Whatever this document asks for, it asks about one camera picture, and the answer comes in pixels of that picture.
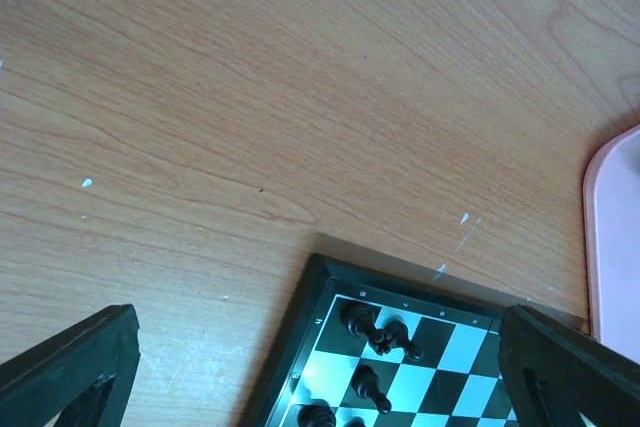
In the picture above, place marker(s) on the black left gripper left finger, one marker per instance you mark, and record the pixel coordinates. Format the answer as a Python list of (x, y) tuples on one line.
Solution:
[(82, 376)]

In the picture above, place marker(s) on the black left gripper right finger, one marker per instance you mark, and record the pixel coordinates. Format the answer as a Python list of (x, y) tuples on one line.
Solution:
[(558, 376)]

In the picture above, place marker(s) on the black chess piece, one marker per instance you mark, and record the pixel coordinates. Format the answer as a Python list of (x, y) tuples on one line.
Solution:
[(358, 319), (318, 414)]

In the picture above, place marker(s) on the black and white chessboard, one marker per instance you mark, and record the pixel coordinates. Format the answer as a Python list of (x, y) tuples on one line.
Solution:
[(361, 348)]

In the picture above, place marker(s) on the pink plastic tray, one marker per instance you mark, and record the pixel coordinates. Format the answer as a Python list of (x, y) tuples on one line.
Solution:
[(611, 219)]

